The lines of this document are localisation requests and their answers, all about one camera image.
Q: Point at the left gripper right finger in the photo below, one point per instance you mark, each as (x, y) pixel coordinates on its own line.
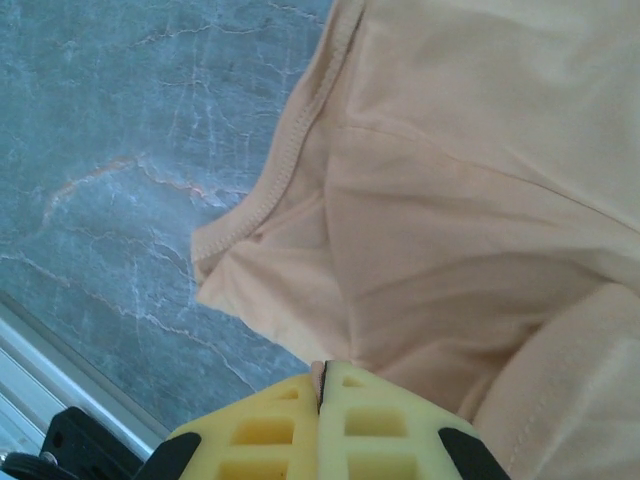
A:
(380, 440)

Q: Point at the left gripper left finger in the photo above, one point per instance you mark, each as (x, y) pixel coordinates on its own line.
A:
(260, 440)

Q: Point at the tan t-shirt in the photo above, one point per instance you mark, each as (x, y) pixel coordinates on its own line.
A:
(450, 200)

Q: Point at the aluminium mounting rail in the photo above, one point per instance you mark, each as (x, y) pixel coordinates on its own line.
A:
(50, 370)

